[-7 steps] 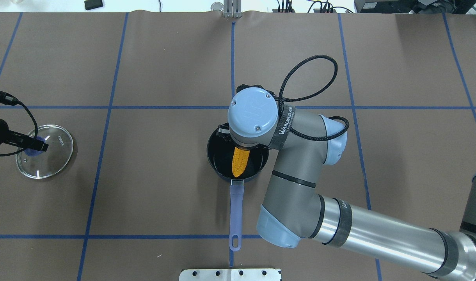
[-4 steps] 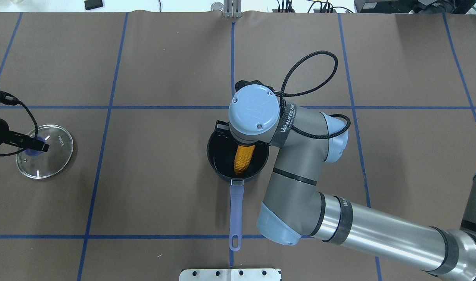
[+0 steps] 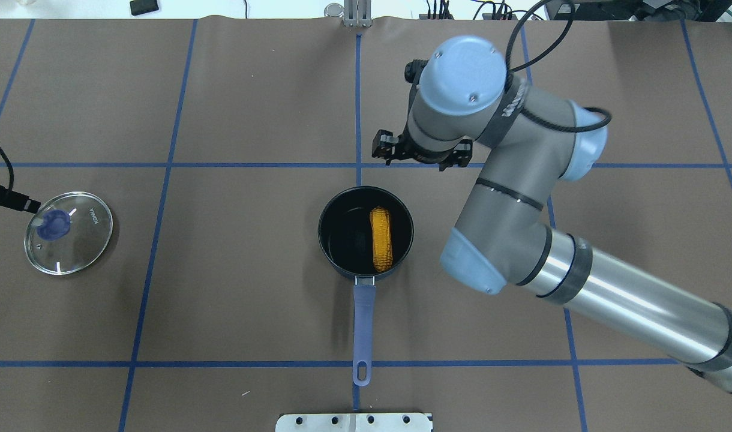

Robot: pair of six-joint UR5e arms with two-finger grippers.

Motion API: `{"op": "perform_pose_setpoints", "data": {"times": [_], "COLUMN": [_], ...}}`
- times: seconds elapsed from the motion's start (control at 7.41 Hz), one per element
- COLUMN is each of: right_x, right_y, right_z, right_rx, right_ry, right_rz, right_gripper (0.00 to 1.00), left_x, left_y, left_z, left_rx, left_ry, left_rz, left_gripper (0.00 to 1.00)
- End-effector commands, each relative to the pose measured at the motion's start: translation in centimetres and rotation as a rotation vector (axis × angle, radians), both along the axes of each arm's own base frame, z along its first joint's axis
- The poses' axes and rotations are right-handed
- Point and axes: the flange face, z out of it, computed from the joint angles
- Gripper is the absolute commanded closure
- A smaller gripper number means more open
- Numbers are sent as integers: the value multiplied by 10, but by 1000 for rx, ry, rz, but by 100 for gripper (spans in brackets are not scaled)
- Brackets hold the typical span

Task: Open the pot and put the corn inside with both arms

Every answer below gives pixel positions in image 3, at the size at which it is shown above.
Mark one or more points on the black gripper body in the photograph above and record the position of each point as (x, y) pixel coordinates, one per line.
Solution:
(385, 147)

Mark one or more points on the yellow corn cob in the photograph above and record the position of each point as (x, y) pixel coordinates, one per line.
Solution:
(382, 248)

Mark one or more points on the glass lid with blue knob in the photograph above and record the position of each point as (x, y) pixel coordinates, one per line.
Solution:
(68, 233)

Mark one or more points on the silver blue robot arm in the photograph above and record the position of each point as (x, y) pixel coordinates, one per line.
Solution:
(465, 93)

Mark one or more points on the silver mounting plate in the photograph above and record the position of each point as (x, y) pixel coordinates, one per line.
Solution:
(355, 422)

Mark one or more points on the small black device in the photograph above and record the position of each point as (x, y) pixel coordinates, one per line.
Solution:
(141, 7)

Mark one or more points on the blue saucepan with handle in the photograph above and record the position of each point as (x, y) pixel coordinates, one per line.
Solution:
(344, 235)

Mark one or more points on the aluminium frame post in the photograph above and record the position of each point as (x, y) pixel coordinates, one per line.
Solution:
(357, 13)

